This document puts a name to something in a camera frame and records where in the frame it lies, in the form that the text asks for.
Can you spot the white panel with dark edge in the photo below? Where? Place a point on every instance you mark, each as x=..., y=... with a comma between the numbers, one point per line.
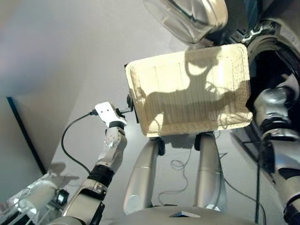
x=14, y=140

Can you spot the pale woven laundry basket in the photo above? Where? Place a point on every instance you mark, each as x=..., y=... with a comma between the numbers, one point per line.
x=175, y=77

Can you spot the white cylindrical floor object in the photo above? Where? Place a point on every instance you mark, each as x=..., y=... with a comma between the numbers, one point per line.
x=35, y=194

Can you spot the round glass washing machine door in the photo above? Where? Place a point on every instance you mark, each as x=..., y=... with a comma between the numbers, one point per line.
x=187, y=21

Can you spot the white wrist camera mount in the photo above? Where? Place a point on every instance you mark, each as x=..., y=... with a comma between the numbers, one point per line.
x=106, y=112

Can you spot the grey robot torso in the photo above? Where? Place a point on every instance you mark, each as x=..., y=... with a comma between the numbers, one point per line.
x=152, y=218

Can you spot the small black screen device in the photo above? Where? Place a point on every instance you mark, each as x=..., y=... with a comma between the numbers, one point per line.
x=61, y=198

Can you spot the grey washing machine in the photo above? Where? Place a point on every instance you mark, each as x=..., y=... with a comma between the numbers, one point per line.
x=288, y=14

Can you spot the silver robot leg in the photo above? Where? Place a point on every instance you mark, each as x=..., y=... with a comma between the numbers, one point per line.
x=208, y=168
x=140, y=178

